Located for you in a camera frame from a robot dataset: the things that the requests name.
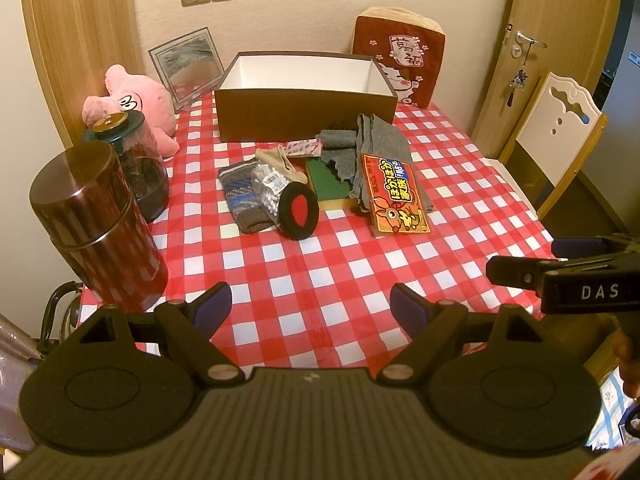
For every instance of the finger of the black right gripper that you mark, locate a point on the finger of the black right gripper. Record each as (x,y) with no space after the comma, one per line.
(588,247)
(524,273)

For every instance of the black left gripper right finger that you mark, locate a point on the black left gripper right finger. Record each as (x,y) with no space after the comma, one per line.
(434,329)

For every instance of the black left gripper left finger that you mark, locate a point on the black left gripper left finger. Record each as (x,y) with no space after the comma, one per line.
(187,329)

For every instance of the orange heat pack packet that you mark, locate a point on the orange heat pack packet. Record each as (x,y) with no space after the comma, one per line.
(395,202)

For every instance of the green yellow sponge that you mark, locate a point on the green yellow sponge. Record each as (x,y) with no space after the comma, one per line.
(331,191)

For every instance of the pink patterned small packet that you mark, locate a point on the pink patterned small packet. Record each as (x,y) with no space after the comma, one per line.
(303,148)

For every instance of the striped grey blue sock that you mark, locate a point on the striped grey blue sock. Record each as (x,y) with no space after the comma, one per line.
(246,208)

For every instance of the person's right hand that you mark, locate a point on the person's right hand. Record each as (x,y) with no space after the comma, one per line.
(629,366)

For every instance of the red white checkered tablecloth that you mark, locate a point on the red white checkered tablecloth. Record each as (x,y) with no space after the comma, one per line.
(323,301)

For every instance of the white wooden chair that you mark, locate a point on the white wooden chair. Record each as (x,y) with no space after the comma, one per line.
(553,139)

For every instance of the hanging key charm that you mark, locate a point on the hanging key charm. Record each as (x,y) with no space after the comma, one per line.
(517,83)

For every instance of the brown cylindrical tin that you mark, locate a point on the brown cylindrical tin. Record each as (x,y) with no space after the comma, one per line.
(84,202)

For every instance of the glass jar with gold lid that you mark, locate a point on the glass jar with gold lid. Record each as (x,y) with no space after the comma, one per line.
(134,143)

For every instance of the wooden door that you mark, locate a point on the wooden door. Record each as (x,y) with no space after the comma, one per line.
(578,34)

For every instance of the brown cardboard box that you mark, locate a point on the brown cardboard box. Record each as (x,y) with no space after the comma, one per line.
(285,96)

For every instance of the pink plush toy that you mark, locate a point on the pink plush toy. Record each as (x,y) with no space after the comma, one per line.
(136,93)

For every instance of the red lucky cat cushion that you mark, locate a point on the red lucky cat cushion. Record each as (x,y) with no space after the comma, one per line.
(408,46)

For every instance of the silver door handle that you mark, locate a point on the silver door handle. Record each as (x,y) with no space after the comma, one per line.
(523,43)

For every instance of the clear acrylic photo frame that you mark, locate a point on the clear acrylic photo frame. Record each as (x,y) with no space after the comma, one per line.
(188,66)

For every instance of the wooden wall panel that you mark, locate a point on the wooden wall panel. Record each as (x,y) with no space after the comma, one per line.
(73,43)

